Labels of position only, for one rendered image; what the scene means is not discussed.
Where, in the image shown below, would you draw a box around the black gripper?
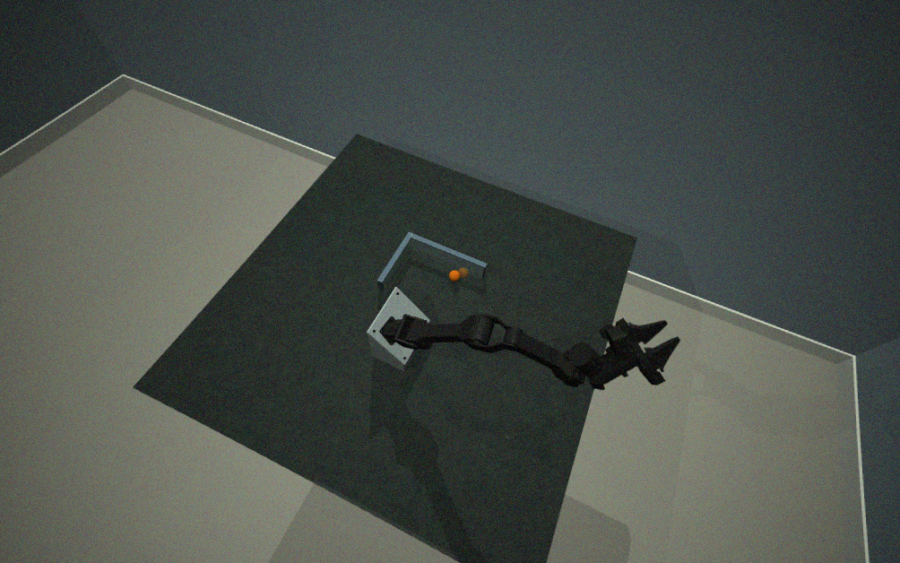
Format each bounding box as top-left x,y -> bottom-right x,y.
603,318 -> 679,385

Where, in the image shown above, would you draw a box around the low clear glass walls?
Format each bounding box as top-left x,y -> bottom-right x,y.
383,238 -> 484,290

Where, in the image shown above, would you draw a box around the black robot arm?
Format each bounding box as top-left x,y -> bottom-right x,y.
379,314 -> 635,390

